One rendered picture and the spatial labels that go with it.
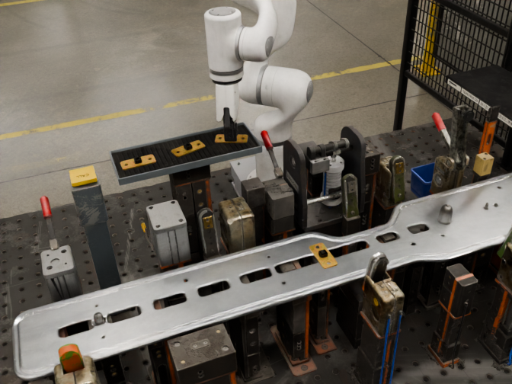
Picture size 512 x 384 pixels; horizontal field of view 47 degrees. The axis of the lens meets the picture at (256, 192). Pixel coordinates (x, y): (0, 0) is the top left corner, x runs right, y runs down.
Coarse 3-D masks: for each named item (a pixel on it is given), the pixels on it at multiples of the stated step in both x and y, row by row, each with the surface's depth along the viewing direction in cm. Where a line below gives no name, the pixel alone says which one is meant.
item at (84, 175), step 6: (78, 168) 146; (84, 168) 146; (90, 168) 146; (72, 174) 144; (78, 174) 144; (84, 174) 144; (90, 174) 144; (72, 180) 142; (78, 180) 142; (84, 180) 142; (90, 180) 143; (96, 180) 143; (72, 186) 142
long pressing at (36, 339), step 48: (480, 192) 159; (288, 240) 146; (336, 240) 145; (432, 240) 144; (480, 240) 144; (144, 288) 135; (192, 288) 134; (240, 288) 134; (288, 288) 133; (48, 336) 124; (96, 336) 124; (144, 336) 124
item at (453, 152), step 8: (464, 104) 154; (456, 112) 153; (464, 112) 152; (472, 112) 151; (456, 120) 154; (464, 120) 155; (456, 128) 154; (464, 128) 156; (456, 136) 156; (464, 136) 157; (456, 144) 157; (464, 144) 158; (456, 152) 158; (464, 152) 159; (464, 160) 160
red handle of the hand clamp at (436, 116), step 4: (436, 112) 165; (432, 116) 165; (436, 116) 164; (436, 120) 164; (440, 120) 163; (436, 124) 164; (440, 124) 163; (440, 128) 163; (444, 128) 163; (440, 132) 163; (444, 132) 163; (444, 136) 162; (448, 136) 162; (444, 140) 162; (448, 140) 162; (448, 144) 161; (448, 148) 162; (456, 160) 160; (460, 160) 160; (456, 164) 160
